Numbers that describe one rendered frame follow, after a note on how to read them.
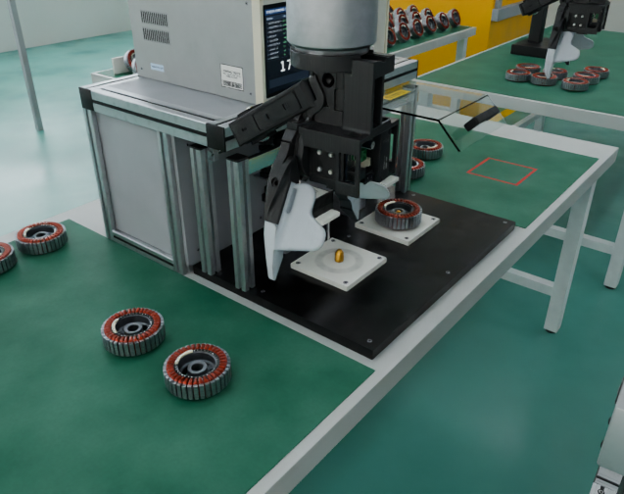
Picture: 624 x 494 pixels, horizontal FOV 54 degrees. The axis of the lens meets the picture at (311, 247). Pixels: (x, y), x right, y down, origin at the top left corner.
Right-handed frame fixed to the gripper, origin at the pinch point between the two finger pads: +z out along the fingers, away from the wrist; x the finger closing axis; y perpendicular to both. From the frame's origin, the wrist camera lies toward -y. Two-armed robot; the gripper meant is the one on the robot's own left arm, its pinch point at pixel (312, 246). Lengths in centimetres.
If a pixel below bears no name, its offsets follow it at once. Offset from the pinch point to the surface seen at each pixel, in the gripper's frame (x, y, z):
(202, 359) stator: 13, -32, 38
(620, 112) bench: 215, -1, 40
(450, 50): 410, -152, 68
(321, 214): 53, -33, 27
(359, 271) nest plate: 51, -23, 37
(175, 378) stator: 5.3, -30.2, 36.5
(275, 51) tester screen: 50, -42, -6
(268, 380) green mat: 16.7, -20.1, 40.3
